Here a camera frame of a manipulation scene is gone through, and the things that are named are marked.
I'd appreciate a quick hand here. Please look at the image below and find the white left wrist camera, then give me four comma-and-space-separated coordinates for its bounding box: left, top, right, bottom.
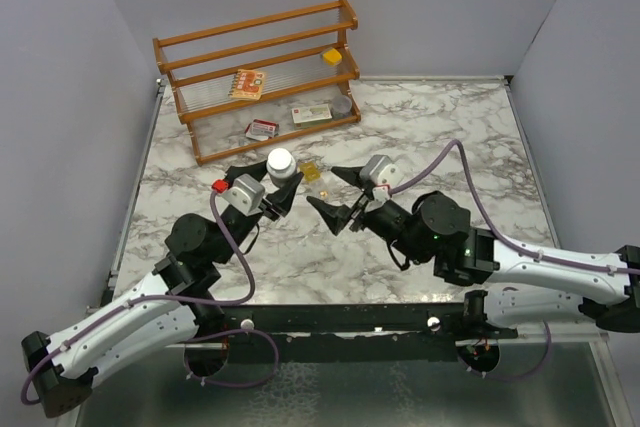
212, 174, 266, 216

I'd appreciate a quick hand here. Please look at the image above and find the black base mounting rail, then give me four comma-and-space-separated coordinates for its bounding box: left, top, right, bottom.
162, 289, 519, 363

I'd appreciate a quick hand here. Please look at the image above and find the orange spiral notebook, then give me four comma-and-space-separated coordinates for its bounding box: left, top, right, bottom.
229, 69, 267, 101

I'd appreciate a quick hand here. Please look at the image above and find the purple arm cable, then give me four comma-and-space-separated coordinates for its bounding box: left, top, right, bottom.
387, 139, 640, 382
19, 191, 280, 406

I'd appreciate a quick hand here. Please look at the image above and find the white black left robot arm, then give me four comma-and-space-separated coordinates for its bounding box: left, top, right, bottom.
20, 161, 303, 418

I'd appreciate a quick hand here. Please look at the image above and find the orange wooden shelf rack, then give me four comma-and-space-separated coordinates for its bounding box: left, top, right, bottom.
153, 0, 361, 165

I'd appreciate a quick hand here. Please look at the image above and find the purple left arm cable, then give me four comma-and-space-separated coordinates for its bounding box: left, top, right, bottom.
19, 191, 280, 406

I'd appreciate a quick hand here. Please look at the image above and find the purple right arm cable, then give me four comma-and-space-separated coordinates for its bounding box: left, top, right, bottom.
387, 139, 640, 382

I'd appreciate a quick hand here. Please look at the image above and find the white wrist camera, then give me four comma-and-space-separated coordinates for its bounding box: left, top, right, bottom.
358, 154, 403, 202
212, 174, 266, 216

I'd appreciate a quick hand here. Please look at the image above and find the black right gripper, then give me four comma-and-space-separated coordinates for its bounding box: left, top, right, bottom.
308, 166, 429, 266

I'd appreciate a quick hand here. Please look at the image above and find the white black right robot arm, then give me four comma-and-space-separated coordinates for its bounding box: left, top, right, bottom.
307, 155, 639, 338

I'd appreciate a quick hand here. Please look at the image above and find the white pill bottle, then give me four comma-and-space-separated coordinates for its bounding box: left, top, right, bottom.
266, 148, 297, 187

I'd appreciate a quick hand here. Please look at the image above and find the green stapler box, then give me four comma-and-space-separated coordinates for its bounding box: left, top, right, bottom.
291, 104, 333, 129

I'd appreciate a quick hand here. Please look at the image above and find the red white staple box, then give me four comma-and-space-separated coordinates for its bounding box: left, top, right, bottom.
245, 119, 279, 142

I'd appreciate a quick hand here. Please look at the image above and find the yellow sticky note block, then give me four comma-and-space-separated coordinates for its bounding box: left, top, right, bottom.
321, 48, 343, 66

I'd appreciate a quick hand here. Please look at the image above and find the yellow clear pill organizer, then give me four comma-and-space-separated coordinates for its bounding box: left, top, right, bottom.
298, 161, 330, 200

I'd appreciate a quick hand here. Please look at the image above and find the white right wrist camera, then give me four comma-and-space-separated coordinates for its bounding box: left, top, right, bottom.
358, 154, 403, 202

